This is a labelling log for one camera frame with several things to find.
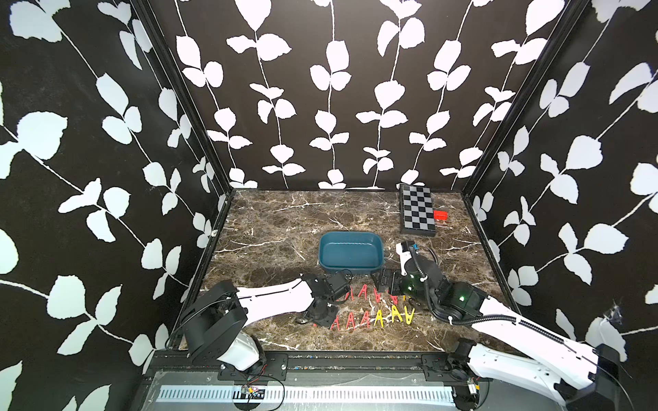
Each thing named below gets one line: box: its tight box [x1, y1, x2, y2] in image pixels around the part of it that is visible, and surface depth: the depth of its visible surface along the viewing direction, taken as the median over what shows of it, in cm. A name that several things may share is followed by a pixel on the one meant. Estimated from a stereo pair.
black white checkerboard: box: [399, 184, 437, 237], surface depth 113 cm
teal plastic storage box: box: [317, 230, 384, 274], surface depth 102 cm
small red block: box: [432, 209, 449, 221], surface depth 113 cm
